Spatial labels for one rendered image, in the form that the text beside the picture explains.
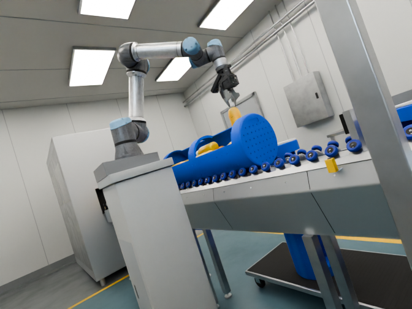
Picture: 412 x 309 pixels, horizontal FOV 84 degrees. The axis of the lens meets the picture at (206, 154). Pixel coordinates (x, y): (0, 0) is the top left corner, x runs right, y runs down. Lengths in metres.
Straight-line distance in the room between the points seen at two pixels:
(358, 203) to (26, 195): 5.61
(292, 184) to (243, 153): 0.27
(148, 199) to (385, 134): 0.92
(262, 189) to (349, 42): 0.70
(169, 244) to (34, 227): 4.80
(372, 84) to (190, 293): 1.10
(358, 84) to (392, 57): 3.67
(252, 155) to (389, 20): 3.50
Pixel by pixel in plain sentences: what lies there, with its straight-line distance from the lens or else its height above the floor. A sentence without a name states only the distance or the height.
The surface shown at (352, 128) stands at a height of 1.02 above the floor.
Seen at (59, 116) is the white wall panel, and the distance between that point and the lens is 6.21.
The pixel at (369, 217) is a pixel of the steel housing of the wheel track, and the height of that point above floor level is 0.71.
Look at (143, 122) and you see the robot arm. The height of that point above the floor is 1.40.
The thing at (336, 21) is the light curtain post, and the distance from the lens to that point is 0.65.
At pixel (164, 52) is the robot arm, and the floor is 1.66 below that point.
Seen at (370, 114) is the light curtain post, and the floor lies 1.05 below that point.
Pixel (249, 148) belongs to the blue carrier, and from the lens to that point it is 1.12.
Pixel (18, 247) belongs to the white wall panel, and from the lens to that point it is 5.87.
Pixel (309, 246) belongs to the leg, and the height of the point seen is 0.58.
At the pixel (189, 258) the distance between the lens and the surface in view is 1.25.
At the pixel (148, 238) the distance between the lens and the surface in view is 1.15.
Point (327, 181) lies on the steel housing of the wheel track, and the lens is 0.94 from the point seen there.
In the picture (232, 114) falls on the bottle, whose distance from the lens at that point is 1.25.
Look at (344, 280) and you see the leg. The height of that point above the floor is 0.35.
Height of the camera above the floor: 1.06
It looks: 2 degrees up
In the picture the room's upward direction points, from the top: 18 degrees counter-clockwise
